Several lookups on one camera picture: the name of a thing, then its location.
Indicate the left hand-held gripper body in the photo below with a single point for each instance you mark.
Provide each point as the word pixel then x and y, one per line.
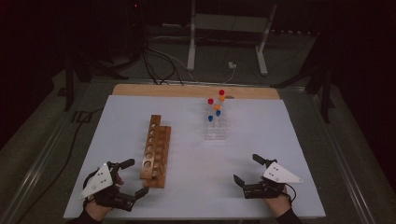
pixel 99 180

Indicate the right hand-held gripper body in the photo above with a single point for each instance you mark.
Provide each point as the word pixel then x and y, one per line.
pixel 280 175

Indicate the wooden test tube rack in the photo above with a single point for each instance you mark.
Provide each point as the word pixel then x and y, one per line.
pixel 166 133

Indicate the clear acrylic test tube rack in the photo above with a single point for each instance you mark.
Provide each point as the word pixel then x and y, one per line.
pixel 214 134

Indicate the orange cap test tube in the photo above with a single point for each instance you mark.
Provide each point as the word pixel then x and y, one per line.
pixel 222 98
pixel 217 107

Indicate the red cap test tube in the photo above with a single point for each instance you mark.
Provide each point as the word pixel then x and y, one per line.
pixel 221 92
pixel 210 101

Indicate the person's right hand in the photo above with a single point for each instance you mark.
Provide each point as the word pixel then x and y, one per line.
pixel 278 205

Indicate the person's left hand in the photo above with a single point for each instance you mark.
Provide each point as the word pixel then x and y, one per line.
pixel 96 212

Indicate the white table sheet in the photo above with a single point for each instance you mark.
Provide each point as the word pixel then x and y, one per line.
pixel 199 174

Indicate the black tripod stand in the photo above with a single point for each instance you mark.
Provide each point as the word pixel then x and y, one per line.
pixel 326 99
pixel 69 90

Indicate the white plug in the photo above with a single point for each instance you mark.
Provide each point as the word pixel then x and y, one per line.
pixel 232 65

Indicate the grey metal stand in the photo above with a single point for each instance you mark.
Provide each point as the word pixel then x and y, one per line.
pixel 192 46

